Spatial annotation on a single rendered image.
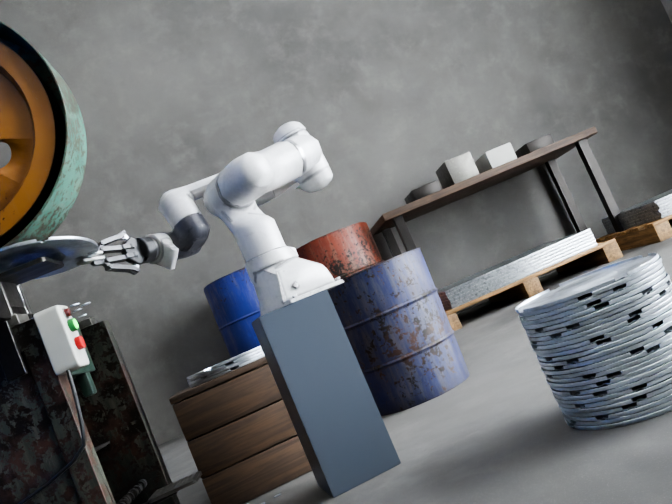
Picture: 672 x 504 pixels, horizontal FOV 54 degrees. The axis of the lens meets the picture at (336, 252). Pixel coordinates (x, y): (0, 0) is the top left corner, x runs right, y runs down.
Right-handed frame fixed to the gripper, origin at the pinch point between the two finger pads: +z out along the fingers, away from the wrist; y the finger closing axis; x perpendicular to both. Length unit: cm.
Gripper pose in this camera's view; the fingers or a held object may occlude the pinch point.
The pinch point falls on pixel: (90, 257)
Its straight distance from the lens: 183.8
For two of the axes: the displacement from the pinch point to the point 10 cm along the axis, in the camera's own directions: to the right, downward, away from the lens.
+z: -5.3, 1.1, -8.4
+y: -3.9, -9.1, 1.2
